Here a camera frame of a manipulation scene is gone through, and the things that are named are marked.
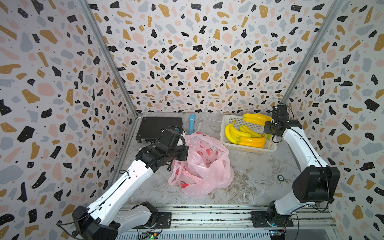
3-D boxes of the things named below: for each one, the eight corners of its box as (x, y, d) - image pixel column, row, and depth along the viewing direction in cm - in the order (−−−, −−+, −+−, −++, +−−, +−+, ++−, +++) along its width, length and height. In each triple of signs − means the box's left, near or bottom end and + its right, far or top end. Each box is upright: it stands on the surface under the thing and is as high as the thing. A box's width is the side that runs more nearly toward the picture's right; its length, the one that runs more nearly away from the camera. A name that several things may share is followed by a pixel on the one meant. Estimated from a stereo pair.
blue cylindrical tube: (188, 134, 112) (188, 131, 109) (190, 116, 123) (189, 113, 121) (194, 134, 112) (193, 131, 109) (194, 116, 123) (194, 113, 121)
